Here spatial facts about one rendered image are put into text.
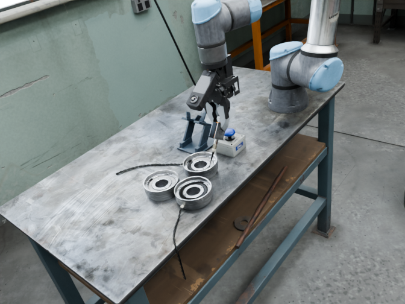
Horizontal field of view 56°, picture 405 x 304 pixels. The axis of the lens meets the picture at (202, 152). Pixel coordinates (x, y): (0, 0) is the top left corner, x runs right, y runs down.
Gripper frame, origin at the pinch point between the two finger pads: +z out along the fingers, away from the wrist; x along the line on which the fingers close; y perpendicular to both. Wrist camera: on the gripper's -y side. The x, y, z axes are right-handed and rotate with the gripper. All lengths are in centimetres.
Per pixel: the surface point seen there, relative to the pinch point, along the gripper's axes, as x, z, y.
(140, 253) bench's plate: -5.7, 12.9, -39.7
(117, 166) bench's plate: 30.3, 12.9, -19.4
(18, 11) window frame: 157, -22, 20
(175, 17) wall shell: 170, 18, 143
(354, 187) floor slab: -1, 93, 100
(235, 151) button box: -0.8, 11.1, 4.8
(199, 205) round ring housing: -8.2, 11.1, -20.3
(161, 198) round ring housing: 3.3, 11.2, -23.8
